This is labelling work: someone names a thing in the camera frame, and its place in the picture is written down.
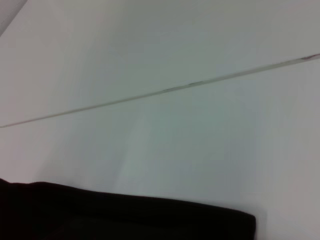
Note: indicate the black shirt with white print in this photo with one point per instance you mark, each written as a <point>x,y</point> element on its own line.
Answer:
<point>112,215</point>

